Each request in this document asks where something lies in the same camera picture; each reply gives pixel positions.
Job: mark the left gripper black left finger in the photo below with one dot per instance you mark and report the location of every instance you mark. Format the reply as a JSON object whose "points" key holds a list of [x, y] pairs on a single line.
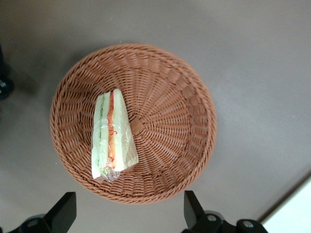
{"points": [[62, 213]]}

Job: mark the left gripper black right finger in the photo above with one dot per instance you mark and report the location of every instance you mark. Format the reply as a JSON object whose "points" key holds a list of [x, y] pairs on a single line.
{"points": [[192, 211]]}

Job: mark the triangle sandwich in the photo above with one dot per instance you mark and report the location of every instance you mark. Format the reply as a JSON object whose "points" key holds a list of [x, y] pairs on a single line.
{"points": [[114, 136]]}

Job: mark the round brown wicker basket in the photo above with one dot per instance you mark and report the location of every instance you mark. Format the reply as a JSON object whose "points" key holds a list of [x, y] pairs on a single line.
{"points": [[170, 121]]}

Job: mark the cream plastic serving tray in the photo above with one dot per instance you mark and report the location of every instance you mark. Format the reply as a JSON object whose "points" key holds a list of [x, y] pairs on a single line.
{"points": [[296, 213]]}

